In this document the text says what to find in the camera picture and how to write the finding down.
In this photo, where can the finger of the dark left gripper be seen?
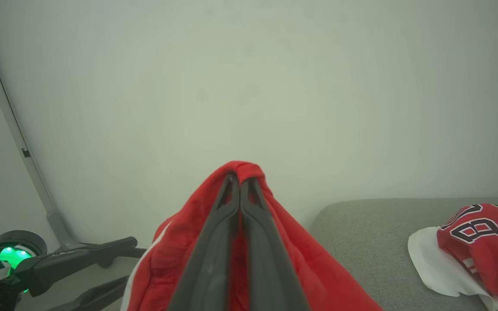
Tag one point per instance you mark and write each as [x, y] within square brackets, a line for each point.
[102, 298]
[71, 261]

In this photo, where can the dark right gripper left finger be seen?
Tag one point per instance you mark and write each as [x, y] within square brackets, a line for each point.
[214, 259]

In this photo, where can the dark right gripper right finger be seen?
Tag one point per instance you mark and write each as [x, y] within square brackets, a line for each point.
[266, 268]

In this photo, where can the plain red garment white stripe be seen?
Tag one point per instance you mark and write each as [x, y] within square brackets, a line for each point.
[318, 276]

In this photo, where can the red basketball jersey with lettering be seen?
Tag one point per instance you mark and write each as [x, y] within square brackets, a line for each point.
[495, 255]

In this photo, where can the grey metal pole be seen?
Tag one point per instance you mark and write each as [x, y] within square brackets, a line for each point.
[39, 185]

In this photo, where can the grey fabric sofa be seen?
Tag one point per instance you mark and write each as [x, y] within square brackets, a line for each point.
[370, 242]

